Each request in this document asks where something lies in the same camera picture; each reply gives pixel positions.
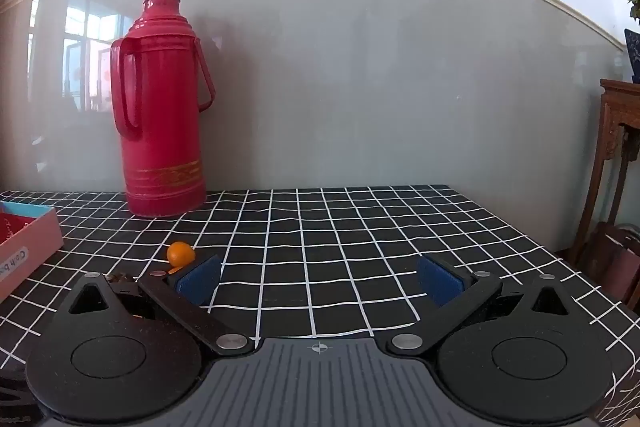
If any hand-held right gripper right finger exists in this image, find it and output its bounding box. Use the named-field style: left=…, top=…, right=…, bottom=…
left=387, top=256, right=576, bottom=354

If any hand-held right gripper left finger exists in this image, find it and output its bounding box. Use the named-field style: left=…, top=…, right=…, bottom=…
left=65, top=254, right=253, bottom=356

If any small orange kumquat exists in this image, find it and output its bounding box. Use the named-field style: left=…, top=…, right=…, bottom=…
left=166, top=242, right=196, bottom=268

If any pink and red cardboard box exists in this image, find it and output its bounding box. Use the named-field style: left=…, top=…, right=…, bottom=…
left=0, top=201, right=65, bottom=303

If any red thermos flask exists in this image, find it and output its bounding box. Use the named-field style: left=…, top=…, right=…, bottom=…
left=110, top=0, right=217, bottom=219

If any dark red chair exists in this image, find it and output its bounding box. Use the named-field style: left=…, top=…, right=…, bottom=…
left=587, top=222, right=640, bottom=305

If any carved wooden stand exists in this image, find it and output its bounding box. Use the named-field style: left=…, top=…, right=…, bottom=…
left=570, top=78, right=640, bottom=268

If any blue plant pot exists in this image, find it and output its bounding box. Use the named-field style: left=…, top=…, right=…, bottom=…
left=624, top=28, right=640, bottom=84

